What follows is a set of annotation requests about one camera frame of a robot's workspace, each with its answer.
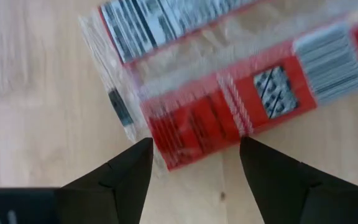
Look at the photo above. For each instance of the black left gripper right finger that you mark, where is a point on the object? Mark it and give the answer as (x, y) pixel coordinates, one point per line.
(284, 196)

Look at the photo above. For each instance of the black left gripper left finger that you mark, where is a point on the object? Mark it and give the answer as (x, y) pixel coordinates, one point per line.
(110, 199)

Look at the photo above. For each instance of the red Orville popcorn bag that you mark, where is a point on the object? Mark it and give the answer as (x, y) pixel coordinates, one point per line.
(228, 102)

